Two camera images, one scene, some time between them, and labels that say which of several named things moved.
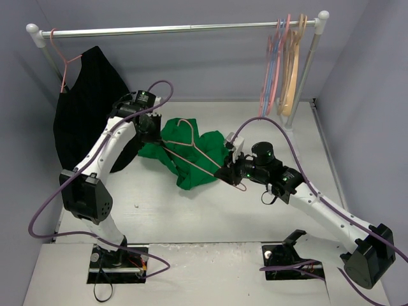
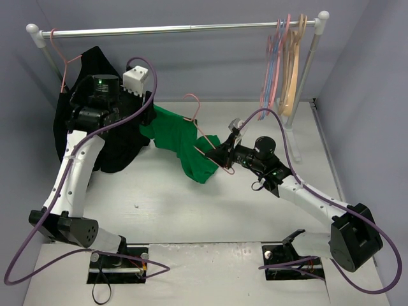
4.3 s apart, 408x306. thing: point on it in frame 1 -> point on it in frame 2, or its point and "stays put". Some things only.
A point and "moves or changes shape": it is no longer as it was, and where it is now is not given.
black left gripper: [152, 128] -> [148, 108]
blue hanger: [282, 22] stays put
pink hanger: [192, 143] -> [229, 171]
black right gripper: [232, 169] -> [227, 152]
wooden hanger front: [288, 105] stays put
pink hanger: [278, 57] stays put
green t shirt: [194, 157] moves or changes shape
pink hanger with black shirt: [63, 85] stays put
